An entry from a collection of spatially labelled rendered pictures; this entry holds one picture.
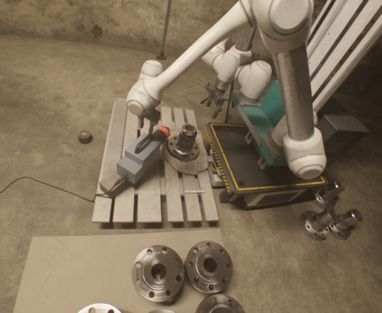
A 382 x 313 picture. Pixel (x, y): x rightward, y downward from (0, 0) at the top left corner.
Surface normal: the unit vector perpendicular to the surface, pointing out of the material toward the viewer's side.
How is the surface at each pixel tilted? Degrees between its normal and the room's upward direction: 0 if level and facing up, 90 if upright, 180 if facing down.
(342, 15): 90
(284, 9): 86
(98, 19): 90
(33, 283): 0
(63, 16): 90
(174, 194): 0
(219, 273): 0
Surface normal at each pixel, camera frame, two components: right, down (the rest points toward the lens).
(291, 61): -0.29, 0.77
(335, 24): -0.96, 0.02
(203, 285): 0.21, -0.62
